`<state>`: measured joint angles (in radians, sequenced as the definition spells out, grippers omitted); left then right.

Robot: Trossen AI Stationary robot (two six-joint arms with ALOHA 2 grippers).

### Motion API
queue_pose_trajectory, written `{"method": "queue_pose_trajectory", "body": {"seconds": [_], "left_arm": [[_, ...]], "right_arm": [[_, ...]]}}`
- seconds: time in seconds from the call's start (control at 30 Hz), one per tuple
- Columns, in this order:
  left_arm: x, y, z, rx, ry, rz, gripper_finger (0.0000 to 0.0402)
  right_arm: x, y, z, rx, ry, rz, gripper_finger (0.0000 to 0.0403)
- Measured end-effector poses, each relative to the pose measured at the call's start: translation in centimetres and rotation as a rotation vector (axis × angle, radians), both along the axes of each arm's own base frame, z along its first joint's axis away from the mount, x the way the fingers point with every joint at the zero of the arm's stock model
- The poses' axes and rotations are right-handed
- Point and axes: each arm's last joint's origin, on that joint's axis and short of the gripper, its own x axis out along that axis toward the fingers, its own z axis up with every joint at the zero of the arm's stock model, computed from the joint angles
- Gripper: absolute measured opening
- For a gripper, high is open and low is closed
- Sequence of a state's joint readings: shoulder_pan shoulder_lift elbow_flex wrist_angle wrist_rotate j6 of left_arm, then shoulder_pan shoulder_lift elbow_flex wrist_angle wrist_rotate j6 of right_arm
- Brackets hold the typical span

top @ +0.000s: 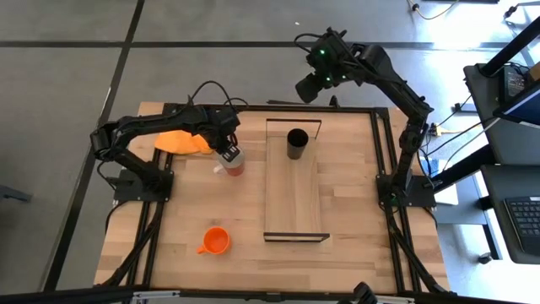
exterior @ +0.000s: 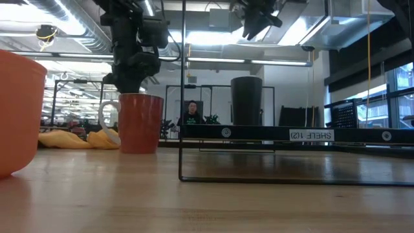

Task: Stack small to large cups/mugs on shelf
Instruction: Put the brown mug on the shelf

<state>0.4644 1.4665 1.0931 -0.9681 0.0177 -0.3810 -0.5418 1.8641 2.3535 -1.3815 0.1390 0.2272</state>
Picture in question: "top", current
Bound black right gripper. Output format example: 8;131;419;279
294;27;363;105

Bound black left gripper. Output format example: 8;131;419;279
202;105;242;164

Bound red mug white inside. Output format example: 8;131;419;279
213;145;246;177

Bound black cup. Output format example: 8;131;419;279
286;128;310;160

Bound wooden shelf dark edges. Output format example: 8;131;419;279
263;117;331;243

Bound orange cloth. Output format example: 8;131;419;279
154;129;214;155

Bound orange plastic cup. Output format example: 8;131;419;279
196;225;232;256

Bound yellow power strip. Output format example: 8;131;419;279
429;122;451;137

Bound black rounded object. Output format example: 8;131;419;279
337;281;379;304

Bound grey side table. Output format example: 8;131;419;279
463;62;540;166

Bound black electronic box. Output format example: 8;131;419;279
504;65;527;96

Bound grey desk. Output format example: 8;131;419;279
480;163;540;266

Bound dark blue screen white edge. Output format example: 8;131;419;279
493;82;540;126

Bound black rig crossbar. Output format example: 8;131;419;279
0;285;540;304

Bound dark grey floor object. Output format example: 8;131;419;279
0;185;33;204

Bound black keyboard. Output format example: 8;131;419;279
503;196;540;258

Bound black metal table frame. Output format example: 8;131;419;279
94;100;456;296

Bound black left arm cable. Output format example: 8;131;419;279
190;79;250;111

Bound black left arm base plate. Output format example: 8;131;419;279
112;168;175;203

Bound yellow cable with black plug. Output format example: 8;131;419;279
407;0;459;21

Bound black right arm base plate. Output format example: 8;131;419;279
376;173;437;209

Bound silver bracket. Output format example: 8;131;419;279
375;294;415;304
132;290;181;303

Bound grey desk leg frame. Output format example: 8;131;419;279
434;202;503;261

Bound black diagonal post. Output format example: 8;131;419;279
480;16;540;77

